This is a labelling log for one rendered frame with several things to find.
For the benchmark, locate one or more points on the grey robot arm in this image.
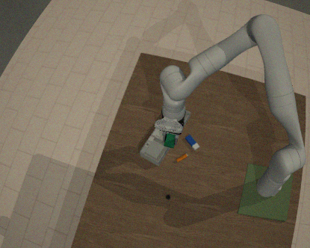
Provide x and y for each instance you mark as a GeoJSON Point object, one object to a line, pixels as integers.
{"type": "Point", "coordinates": [279, 90]}

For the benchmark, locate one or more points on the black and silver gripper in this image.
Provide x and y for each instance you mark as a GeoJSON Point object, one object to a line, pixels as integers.
{"type": "Point", "coordinates": [172, 123]}

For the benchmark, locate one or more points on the blue and white eraser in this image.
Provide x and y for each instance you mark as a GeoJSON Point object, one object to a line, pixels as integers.
{"type": "Point", "coordinates": [192, 142]}

